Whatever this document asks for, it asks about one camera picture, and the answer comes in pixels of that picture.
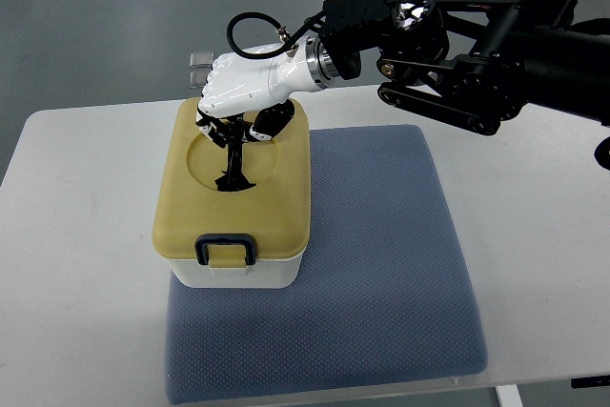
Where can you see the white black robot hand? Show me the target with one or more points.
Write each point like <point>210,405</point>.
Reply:
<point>237,85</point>

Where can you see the yellow storage box lid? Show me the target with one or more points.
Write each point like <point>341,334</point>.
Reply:
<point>213,210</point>

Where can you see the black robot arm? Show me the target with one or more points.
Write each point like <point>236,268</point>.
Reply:
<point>472,64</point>

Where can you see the white storage box base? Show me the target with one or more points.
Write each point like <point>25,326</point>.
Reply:
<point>264,274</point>

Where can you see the blue grey fabric mat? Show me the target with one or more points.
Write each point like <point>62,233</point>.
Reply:
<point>382,295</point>

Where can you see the white table leg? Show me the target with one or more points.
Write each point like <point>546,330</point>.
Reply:
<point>508,396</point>

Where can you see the black table control panel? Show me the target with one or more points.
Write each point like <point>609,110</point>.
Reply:
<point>590,382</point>

